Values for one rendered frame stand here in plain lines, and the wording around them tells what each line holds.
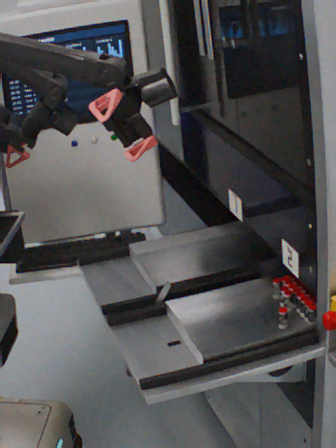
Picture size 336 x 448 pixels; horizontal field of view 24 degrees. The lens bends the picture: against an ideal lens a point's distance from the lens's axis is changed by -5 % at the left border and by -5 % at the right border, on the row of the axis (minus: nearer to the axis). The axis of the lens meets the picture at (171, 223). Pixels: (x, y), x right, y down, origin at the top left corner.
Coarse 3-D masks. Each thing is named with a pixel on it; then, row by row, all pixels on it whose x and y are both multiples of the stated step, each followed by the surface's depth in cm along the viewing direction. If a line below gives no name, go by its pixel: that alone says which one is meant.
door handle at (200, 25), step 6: (198, 0) 180; (198, 6) 180; (198, 12) 181; (198, 18) 182; (198, 24) 182; (204, 24) 183; (198, 30) 183; (204, 30) 183; (198, 36) 184; (204, 36) 184; (198, 42) 185; (204, 42) 184; (216, 42) 185; (222, 42) 186; (198, 48) 186; (204, 48) 185; (204, 54) 185
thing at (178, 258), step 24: (168, 240) 217; (192, 240) 219; (216, 240) 219; (240, 240) 218; (144, 264) 210; (168, 264) 209; (192, 264) 208; (216, 264) 206; (240, 264) 205; (264, 264) 199
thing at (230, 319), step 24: (240, 288) 189; (264, 288) 191; (168, 312) 184; (192, 312) 185; (216, 312) 184; (240, 312) 183; (264, 312) 182; (288, 312) 180; (192, 336) 175; (216, 336) 174; (240, 336) 173; (264, 336) 172; (288, 336) 167
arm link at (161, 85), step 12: (108, 72) 153; (156, 72) 155; (108, 84) 154; (120, 84) 154; (132, 84) 156; (144, 84) 156; (156, 84) 156; (168, 84) 155; (144, 96) 157; (156, 96) 156; (168, 96) 157
